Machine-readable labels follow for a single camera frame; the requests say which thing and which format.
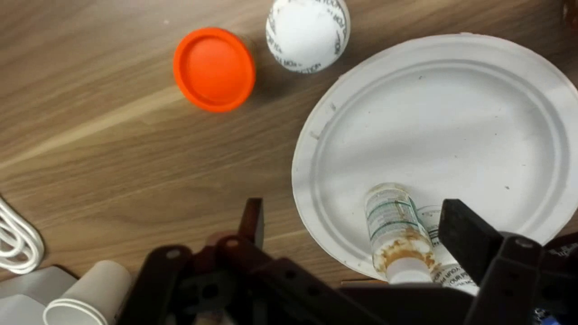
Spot white grey appliance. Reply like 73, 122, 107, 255
0, 266, 80, 325

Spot white paper cup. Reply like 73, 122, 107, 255
42, 259, 134, 325

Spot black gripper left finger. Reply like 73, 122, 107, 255
116, 198, 394, 325

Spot white paper plate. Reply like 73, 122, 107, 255
289, 33, 578, 286

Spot pill bottle with brown stains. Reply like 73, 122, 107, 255
363, 181, 439, 286

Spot white coiled cable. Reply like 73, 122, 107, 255
0, 194, 47, 277

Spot white pill bottle blue label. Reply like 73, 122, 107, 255
264, 0, 353, 77

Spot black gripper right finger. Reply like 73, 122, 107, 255
438, 198, 578, 325

